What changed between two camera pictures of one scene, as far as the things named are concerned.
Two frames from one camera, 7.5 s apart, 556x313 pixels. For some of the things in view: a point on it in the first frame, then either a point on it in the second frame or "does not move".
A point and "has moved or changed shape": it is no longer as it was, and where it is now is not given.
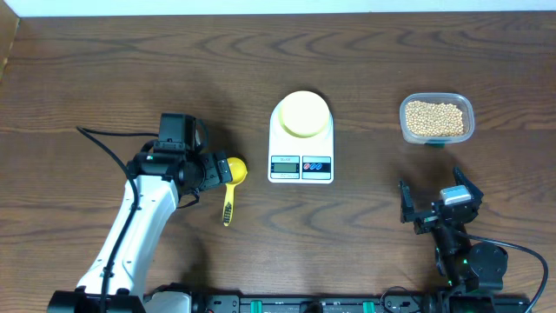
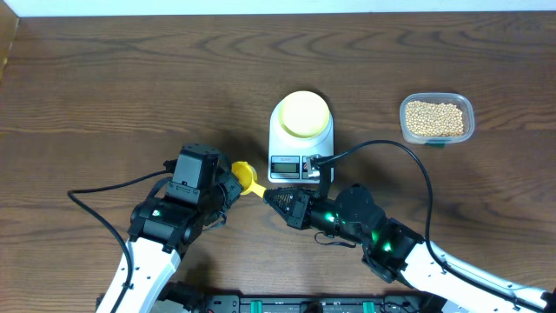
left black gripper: (213, 175) → (233, 188)
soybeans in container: (433, 119) does not move
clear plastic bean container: (436, 118) does not move
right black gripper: (426, 219) → (302, 198)
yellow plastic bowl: (305, 114) does not move
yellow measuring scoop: (238, 171) has moved or changed shape
